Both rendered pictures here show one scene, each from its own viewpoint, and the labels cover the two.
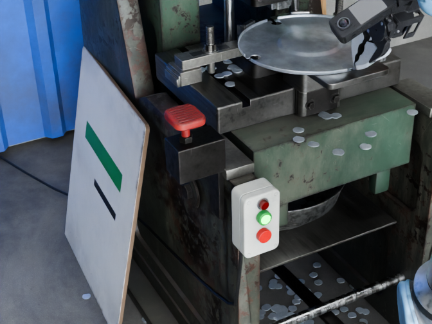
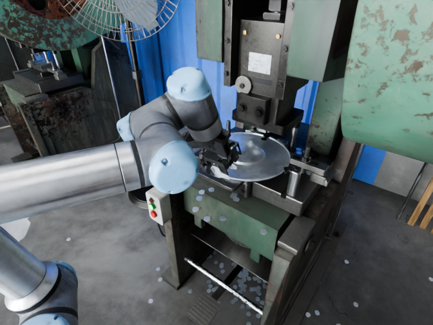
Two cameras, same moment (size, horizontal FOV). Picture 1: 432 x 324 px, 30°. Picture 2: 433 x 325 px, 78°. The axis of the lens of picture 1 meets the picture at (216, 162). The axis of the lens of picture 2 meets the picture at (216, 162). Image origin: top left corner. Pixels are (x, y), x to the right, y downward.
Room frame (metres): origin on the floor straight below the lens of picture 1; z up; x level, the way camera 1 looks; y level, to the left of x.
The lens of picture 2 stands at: (1.09, -0.83, 1.26)
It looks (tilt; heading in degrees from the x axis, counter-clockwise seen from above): 34 degrees down; 64
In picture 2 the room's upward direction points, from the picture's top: straight up
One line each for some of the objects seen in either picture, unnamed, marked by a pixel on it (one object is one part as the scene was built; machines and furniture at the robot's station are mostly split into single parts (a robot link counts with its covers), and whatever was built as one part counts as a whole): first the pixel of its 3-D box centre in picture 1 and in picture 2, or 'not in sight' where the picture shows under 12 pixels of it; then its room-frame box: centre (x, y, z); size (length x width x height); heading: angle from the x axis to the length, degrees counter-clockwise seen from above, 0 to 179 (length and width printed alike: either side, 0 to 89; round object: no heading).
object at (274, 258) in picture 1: (272, 204); (254, 227); (1.62, -0.13, 0.31); 0.43 x 0.42 x 0.01; 117
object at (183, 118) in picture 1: (185, 131); not in sight; (1.26, 0.05, 0.72); 0.07 x 0.06 x 0.08; 27
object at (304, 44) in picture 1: (309, 42); (245, 153); (1.50, -0.20, 0.78); 0.29 x 0.29 x 0.01
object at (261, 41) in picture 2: not in sight; (266, 69); (1.58, -0.16, 1.04); 0.17 x 0.15 x 0.30; 27
